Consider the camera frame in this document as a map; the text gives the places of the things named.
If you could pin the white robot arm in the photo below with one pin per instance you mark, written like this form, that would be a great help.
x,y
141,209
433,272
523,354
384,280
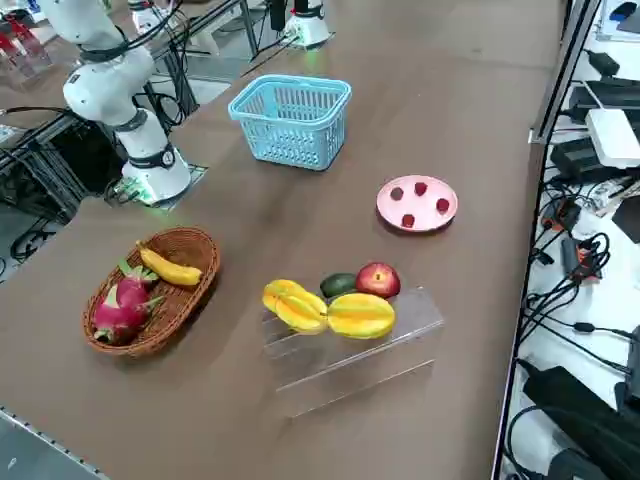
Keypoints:
x,y
105,95
310,25

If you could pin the blue plastic basket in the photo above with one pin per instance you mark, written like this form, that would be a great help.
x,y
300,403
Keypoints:
x,y
280,118

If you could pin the brown wicker basket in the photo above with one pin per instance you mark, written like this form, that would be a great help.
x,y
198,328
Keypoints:
x,y
190,250

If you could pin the clear acrylic display stand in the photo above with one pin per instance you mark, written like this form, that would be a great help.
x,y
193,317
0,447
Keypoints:
x,y
360,370

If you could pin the green avocado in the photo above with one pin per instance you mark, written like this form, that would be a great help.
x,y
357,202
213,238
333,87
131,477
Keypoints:
x,y
336,284

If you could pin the red apple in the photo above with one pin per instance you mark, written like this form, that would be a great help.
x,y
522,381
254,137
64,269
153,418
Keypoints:
x,y
377,280

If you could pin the pink round plate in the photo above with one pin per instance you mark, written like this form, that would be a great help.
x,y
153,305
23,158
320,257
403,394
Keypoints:
x,y
425,212

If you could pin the yellow banana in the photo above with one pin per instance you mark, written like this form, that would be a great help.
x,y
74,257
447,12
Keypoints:
x,y
170,270

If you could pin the pink dragon fruit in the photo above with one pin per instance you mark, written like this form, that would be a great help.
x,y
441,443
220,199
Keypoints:
x,y
125,305

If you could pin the orange black connector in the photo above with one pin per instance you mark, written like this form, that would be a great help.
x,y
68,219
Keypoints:
x,y
565,212
582,265

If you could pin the white machine base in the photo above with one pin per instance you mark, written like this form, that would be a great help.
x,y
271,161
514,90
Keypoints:
x,y
142,15

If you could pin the long black power strip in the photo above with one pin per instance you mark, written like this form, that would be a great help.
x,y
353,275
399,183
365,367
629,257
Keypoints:
x,y
610,95

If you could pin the small black power adapter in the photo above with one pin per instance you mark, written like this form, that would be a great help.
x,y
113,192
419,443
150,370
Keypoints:
x,y
604,62

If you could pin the clear acrylic rack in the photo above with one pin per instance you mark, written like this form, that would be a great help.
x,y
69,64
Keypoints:
x,y
25,60

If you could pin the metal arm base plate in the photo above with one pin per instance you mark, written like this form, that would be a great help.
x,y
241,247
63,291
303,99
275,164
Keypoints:
x,y
199,172

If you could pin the aluminium camera post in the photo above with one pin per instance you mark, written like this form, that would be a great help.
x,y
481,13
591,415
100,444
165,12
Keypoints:
x,y
565,75

